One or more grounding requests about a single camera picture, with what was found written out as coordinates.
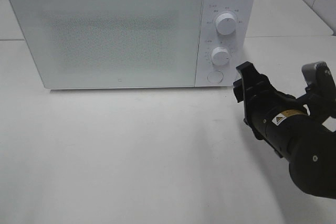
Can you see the white dial knob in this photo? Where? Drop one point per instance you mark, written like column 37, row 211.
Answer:
column 220, row 56
column 226, row 23

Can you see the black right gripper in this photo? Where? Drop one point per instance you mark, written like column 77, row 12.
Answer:
column 262, row 102

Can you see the round white door button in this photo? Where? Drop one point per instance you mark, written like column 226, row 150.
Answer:
column 215, row 77

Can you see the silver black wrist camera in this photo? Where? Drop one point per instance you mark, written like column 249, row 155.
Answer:
column 320, row 91

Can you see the white microwave door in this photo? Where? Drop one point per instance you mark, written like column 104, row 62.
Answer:
column 83, row 44

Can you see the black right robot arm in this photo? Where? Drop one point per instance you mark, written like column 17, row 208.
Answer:
column 294, row 127

